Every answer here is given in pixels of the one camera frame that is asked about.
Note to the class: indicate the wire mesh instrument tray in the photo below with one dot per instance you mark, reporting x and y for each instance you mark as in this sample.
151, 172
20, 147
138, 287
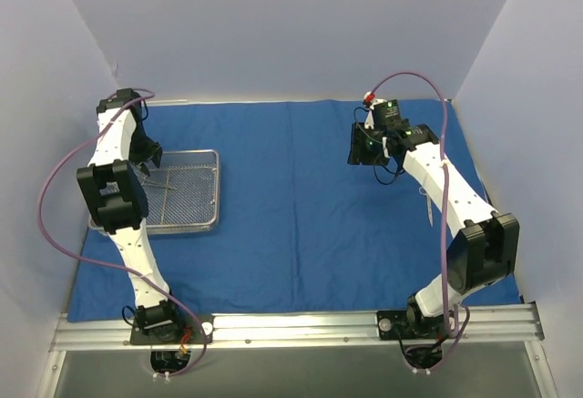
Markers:
191, 202

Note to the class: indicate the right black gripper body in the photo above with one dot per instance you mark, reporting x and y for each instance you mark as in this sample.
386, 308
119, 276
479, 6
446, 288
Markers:
356, 144

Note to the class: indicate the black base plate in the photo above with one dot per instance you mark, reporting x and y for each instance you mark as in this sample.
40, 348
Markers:
406, 325
187, 331

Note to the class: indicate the aluminium front rail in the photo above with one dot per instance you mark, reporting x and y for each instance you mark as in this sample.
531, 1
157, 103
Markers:
505, 323

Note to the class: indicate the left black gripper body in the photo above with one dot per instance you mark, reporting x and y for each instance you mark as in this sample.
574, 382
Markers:
148, 156

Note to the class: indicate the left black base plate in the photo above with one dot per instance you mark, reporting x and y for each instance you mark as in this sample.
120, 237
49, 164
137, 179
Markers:
187, 331

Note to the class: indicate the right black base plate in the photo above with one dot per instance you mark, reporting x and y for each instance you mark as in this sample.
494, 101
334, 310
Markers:
406, 325

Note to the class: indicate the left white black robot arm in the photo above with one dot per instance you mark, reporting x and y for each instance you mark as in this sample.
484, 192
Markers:
153, 307

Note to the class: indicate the steel scissors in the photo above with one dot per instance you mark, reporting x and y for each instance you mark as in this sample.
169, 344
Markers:
429, 205

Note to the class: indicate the blue surgical wrap cloth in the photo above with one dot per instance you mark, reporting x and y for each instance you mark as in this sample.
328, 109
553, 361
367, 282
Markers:
300, 229

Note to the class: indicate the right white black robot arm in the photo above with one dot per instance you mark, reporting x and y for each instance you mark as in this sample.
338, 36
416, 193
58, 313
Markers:
478, 244

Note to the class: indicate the steel forceps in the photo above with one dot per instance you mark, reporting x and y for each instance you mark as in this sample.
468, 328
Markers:
154, 184

